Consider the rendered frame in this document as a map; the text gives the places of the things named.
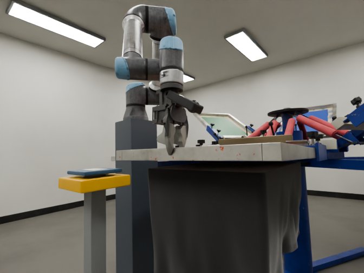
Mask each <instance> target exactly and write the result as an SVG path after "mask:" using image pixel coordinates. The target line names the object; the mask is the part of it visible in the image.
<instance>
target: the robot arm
mask: <svg viewBox="0 0 364 273"><path fill-rule="evenodd" d="M122 27H123V30H124V36H123V50H122V56H121V57H117V58H116V59H115V74H116V77H117V78H118V79H123V80H147V81H151V82H150V83H149V86H145V84H144V83H141V82H135V83H130V84H128V85H127V87H126V111H125V114H124V116H123V120H127V119H141V120H148V116H147V113H146V108H145V105H157V106H155V107H152V123H153V124H156V125H163V130H162V133H161V134H159V135H158V136H157V142H159V143H161V144H164V145H166V149H167V152H168V154H169V155H171V154H172V152H173V150H174V146H173V144H176V145H179V147H185V144H186V140H187V136H188V131H189V123H188V120H187V116H186V110H185V108H186V109H187V110H188V111H189V112H190V113H198V114H201V113H202V110H203V108H204V107H203V106H202V105H200V104H199V102H198V101H196V100H190V99H188V98H186V97H184V96H182V95H180V93H182V92H183V86H184V72H183V51H184V50H183V42H182V40H181V39H180V38H178V37H175V35H176V32H177V25H176V14H175V11H174V10H173V9H172V8H166V7H161V6H150V5H137V6H135V7H133V8H131V9H130V10H128V11H127V13H126V14H125V15H124V17H123V21H122ZM142 33H146V34H149V37H150V39H151V40H152V59H151V58H142ZM176 124H178V125H180V126H174V125H176Z"/></svg>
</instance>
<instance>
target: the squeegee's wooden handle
mask: <svg viewBox="0 0 364 273"><path fill-rule="evenodd" d="M292 140H293V135H292V134H287V135H272V136H257V137H248V138H233V139H219V140H218V144H219V145H239V144H260V143H272V142H282V143H286V141H292Z"/></svg>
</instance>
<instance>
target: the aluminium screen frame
mask: <svg viewBox="0 0 364 273"><path fill-rule="evenodd" d="M312 158H316V149H315V148H311V147H305V146H299V145H293V144H286V143H282V142H272V143H260V144H239V145H218V146H196V147H175V148H174V150H173V152H172V154H171V155H169V154H168V152H167V149H166V148H153V149H132V150H120V151H116V160H130V161H289V160H301V159H312Z"/></svg>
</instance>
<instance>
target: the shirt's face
mask: <svg viewBox="0 0 364 273"><path fill-rule="evenodd" d="M205 163H227V164H269V165H264V166H260V167H255V168H233V167H193V166H187V165H196V164H205ZM293 163H297V162H275V161H209V162H199V163H193V164H183V165H173V166H163V167H152V168H165V169H179V170H207V171H234V172H265V171H269V170H273V169H275V168H279V167H282V166H286V165H290V164H293Z"/></svg>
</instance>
